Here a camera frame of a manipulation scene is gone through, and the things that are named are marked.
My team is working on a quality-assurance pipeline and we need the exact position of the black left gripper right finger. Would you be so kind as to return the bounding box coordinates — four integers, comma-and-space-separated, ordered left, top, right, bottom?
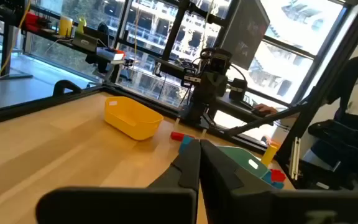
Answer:
200, 139, 358, 224

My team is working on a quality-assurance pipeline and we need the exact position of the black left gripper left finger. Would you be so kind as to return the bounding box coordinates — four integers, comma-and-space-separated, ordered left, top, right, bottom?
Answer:
35, 139, 201, 224

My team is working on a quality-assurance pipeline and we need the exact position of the yellow block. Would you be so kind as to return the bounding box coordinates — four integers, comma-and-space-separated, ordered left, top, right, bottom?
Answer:
260, 141, 281, 167

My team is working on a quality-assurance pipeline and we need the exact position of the long red block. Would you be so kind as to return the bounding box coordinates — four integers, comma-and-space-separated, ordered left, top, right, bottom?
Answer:
170, 131, 195, 142

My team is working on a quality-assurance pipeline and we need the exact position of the small red block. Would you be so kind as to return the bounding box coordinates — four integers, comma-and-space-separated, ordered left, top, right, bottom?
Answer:
270, 169, 287, 183

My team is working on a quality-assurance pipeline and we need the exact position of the teal plastic bin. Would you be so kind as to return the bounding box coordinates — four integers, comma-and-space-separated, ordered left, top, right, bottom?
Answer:
218, 145, 273, 187

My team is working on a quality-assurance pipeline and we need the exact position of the yellow plastic bin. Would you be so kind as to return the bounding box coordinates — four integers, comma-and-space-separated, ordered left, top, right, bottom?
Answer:
104, 96, 165, 141

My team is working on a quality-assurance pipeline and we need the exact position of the black fabric bag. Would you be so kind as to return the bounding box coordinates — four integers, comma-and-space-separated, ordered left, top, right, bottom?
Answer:
308, 119, 358, 191

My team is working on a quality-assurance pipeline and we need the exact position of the person's hand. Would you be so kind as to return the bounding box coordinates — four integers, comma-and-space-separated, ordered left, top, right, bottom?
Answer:
253, 103, 278, 116

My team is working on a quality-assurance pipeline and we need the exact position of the office chair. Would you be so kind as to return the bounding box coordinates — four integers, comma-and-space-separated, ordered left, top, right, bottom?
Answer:
85, 23, 113, 75

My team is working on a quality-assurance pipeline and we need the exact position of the white box with orange items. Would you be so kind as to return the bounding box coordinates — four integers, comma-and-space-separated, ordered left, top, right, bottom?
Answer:
96, 47, 127, 65

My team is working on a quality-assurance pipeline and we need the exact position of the grey box with slot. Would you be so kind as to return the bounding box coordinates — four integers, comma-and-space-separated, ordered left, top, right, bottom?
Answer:
71, 32, 98, 52

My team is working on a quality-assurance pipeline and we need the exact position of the black standing desk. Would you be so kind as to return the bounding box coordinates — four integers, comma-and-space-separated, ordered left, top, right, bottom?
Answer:
0, 0, 34, 83
20, 18, 127, 83

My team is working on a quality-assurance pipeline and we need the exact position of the black computer monitor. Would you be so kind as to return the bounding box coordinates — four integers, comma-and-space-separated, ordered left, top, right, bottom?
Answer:
221, 0, 271, 71

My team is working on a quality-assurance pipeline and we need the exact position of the yellow-green bottle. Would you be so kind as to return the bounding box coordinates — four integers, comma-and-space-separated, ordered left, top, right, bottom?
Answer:
76, 17, 88, 35

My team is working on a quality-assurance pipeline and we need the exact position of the yellow cup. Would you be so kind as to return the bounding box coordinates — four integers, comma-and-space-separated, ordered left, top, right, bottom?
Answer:
58, 16, 74, 38

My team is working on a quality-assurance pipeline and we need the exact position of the red container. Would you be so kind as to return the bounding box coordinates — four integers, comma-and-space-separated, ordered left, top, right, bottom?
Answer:
24, 12, 40, 32

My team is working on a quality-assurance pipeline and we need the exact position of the silver frame bracket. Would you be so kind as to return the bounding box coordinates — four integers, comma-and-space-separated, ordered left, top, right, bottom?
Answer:
288, 136, 302, 182

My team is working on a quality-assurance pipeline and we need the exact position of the black diagonal frame brace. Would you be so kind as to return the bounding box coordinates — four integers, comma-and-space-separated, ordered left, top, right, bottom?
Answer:
225, 102, 307, 137

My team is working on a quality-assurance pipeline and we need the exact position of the black table frame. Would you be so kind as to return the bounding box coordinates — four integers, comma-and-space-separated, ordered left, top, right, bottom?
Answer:
0, 83, 270, 154

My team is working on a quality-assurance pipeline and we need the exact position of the black window frame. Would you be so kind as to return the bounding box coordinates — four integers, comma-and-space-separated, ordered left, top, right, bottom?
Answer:
29, 0, 358, 108

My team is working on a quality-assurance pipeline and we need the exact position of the yellow hanging cable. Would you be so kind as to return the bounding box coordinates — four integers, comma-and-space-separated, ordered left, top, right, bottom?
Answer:
0, 0, 32, 91

